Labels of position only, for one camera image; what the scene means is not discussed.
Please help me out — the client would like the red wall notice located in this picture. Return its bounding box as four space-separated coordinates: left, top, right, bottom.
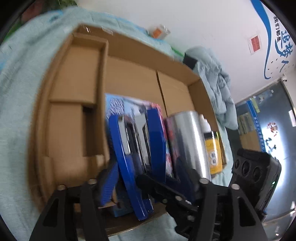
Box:
247 35 261 55

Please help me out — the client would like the blue stapler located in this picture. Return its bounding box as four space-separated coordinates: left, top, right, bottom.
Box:
109 108 166 220

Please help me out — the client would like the yellow jar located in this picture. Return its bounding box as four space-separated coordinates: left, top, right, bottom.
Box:
204 132 223 176

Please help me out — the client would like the green quilted bedspread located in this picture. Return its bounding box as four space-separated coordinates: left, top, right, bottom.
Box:
0 6 234 241

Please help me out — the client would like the small cardboard inner box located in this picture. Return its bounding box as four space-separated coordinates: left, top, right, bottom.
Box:
46 33 109 163

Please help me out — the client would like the cardboard box tray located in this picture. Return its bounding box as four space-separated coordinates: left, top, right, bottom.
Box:
28 22 227 235

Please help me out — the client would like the potted green plant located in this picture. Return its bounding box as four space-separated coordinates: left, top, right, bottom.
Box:
25 0 77 15

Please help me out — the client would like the silver cylinder bottle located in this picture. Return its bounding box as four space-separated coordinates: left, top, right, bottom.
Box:
165 111 211 180

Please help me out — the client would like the folded grey-green duvet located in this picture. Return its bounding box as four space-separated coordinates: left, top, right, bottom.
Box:
183 46 238 130

